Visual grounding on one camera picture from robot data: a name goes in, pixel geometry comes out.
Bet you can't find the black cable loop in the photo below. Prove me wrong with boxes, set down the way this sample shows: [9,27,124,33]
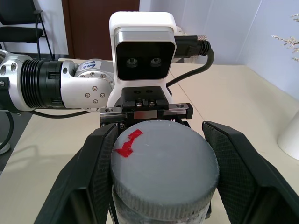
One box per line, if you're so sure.
[0,109,14,152]

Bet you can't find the dried flower twigs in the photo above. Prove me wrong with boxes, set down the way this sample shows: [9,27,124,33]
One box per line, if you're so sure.
[272,13,299,63]

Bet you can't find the grey jar lid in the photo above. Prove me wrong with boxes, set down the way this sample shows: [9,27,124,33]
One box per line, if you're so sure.
[109,120,220,217]

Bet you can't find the white vase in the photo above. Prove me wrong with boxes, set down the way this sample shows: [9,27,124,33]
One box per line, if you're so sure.
[277,109,299,161]

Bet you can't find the brown wooden door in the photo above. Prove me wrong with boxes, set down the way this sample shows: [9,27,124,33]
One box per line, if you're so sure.
[62,0,141,60]

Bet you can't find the clear plastic jar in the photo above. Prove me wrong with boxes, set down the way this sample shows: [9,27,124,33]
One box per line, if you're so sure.
[111,184,212,224]

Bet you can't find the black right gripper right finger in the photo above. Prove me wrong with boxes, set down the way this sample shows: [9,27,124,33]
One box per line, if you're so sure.
[202,120,299,224]

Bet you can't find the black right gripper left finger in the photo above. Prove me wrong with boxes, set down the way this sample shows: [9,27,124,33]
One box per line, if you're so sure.
[34,123,119,224]

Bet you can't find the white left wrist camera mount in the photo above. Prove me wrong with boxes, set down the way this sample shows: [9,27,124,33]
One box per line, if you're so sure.
[108,11,177,108]

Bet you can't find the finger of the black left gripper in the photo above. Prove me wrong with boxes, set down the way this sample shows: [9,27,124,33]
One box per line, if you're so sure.
[174,118,192,132]
[100,118,128,130]

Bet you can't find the black chair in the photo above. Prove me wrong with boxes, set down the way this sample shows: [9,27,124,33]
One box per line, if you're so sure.
[0,0,56,60]

